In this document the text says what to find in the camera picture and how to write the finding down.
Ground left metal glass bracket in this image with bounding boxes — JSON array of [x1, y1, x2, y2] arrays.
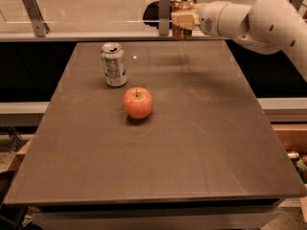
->
[[22, 0, 50, 37]]

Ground cans in box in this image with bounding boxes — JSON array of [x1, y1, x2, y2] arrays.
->
[[287, 150, 307, 184]]

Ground wooden box right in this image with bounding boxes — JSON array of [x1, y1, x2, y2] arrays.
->
[[272, 124, 307, 152]]

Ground middle metal glass bracket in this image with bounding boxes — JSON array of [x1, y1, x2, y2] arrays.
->
[[158, 0, 171, 36]]

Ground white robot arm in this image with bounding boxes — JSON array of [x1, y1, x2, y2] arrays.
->
[[171, 0, 307, 80]]

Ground cardboard box left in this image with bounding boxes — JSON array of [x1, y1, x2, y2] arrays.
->
[[0, 140, 31, 197]]

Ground silver green soda can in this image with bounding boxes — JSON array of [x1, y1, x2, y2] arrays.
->
[[101, 42, 128, 87]]

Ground orange soda can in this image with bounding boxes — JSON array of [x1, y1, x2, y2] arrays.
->
[[172, 0, 194, 40]]

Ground red apple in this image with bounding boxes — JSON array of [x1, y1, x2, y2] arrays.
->
[[123, 87, 154, 120]]

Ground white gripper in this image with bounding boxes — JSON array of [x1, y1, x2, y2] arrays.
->
[[171, 1, 229, 37]]

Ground black office chair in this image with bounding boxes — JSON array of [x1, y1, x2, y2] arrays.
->
[[143, 0, 197, 28]]

